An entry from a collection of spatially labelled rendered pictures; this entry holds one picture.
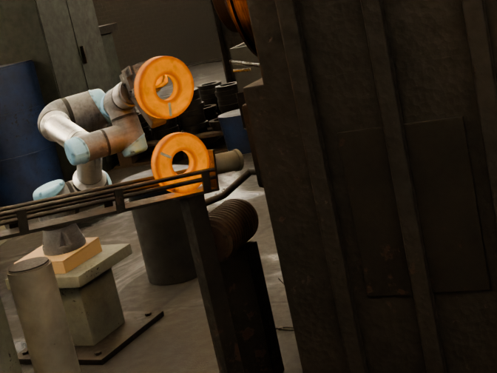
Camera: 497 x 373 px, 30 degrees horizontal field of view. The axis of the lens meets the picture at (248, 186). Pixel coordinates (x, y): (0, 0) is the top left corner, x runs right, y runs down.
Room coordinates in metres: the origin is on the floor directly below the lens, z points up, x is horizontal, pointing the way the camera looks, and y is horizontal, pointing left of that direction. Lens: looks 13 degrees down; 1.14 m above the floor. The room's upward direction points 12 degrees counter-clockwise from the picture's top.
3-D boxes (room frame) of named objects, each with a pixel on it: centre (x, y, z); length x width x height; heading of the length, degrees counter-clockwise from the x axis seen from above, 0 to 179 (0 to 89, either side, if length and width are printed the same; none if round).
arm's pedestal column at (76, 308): (3.15, 0.67, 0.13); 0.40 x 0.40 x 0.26; 61
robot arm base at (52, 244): (3.15, 0.67, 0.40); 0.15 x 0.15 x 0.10
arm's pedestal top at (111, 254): (3.15, 0.67, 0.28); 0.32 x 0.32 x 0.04; 61
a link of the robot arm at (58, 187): (3.15, 0.67, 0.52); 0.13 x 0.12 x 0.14; 113
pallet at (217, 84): (6.63, 0.20, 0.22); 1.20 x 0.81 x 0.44; 71
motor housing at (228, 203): (2.49, 0.09, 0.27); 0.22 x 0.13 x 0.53; 156
